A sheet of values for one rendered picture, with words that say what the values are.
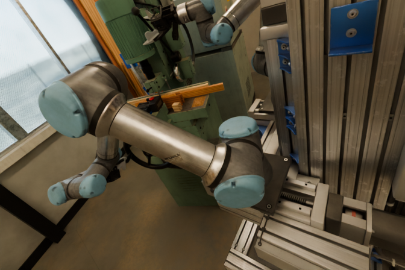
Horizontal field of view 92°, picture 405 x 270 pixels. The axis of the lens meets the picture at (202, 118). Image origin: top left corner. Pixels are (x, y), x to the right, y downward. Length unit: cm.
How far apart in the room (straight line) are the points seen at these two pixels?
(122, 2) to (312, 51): 85
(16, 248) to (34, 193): 41
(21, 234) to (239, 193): 208
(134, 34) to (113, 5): 14
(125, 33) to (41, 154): 152
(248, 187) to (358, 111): 35
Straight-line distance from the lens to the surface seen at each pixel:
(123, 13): 110
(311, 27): 54
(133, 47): 111
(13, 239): 234
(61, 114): 48
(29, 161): 225
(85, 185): 78
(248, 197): 49
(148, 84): 119
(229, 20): 80
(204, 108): 103
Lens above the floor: 139
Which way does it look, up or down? 31 degrees down
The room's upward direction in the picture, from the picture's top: 21 degrees counter-clockwise
